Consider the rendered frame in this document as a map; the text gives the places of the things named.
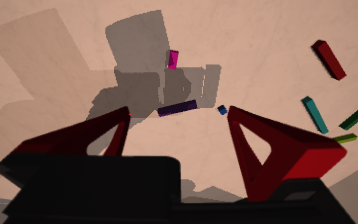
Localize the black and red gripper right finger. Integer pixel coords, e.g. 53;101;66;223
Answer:
227;106;347;202

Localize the small dark blue cube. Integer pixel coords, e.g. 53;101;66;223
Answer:
218;105;228;115

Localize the lime green rod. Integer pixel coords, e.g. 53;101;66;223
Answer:
333;133;358;144

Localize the small magenta block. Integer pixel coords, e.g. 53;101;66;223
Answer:
168;50;179;70

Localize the turquoise rod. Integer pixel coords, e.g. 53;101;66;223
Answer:
302;96;328;134

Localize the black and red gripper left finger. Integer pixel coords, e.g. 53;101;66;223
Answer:
10;106;131;155

